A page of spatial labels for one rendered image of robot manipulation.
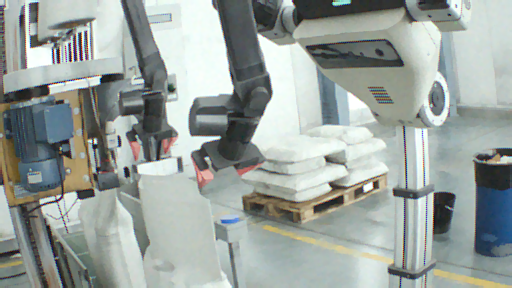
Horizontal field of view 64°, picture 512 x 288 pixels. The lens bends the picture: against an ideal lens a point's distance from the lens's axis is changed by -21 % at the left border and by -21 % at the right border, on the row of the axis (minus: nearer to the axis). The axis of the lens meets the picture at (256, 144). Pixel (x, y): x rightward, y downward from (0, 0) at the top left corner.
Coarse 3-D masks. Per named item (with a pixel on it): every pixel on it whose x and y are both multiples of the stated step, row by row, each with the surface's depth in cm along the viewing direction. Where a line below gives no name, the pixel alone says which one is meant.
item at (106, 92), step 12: (108, 84) 144; (120, 84) 147; (132, 84) 149; (108, 96) 145; (108, 108) 145; (108, 120) 145; (144, 144) 158; (156, 144) 156; (108, 156) 146; (144, 156) 160; (168, 156) 159; (108, 168) 146
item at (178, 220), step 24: (144, 192) 124; (168, 192) 140; (192, 192) 132; (144, 216) 149; (168, 216) 119; (192, 216) 115; (168, 240) 121; (192, 240) 116; (144, 264) 140; (168, 264) 124; (192, 264) 118; (216, 264) 112
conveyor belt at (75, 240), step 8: (72, 232) 310; (80, 232) 310; (64, 240) 293; (72, 240) 292; (80, 240) 292; (72, 248) 276; (80, 248) 276; (80, 256) 262; (88, 256) 261; (88, 264) 248; (96, 280) 225
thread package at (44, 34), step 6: (42, 0) 137; (42, 6) 137; (42, 12) 138; (42, 18) 138; (42, 24) 138; (42, 30) 138; (48, 30) 138; (54, 30) 138; (60, 30) 139; (42, 36) 139; (48, 36) 138; (54, 36) 141; (60, 36) 144
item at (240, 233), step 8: (216, 224) 162; (224, 224) 159; (232, 224) 158; (240, 224) 160; (216, 232) 163; (224, 232) 158; (232, 232) 158; (240, 232) 160; (224, 240) 160; (232, 240) 158
